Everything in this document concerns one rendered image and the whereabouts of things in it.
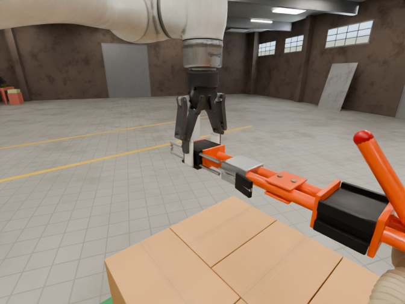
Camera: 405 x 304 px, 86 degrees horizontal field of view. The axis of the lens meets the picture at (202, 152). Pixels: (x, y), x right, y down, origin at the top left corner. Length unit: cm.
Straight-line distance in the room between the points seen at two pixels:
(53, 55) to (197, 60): 1482
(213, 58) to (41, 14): 34
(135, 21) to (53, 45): 1475
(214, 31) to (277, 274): 110
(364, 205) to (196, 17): 44
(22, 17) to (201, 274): 114
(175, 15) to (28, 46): 1511
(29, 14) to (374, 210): 44
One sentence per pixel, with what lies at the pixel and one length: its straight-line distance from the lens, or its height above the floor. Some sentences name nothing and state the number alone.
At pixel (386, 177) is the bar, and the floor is 134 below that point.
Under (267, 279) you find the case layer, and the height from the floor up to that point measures 54.
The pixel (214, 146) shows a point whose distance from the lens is 55.
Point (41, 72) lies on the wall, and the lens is 1541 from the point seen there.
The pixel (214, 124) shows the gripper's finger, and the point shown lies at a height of 134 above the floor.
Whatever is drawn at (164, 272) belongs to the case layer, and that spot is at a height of 54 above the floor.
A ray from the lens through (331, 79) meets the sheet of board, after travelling 1120.
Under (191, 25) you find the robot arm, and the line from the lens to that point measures 50.
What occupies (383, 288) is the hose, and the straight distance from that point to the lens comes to 38.
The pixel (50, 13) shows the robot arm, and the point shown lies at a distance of 24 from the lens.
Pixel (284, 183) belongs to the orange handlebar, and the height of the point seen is 128.
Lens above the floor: 147
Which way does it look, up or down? 20 degrees down
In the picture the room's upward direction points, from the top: straight up
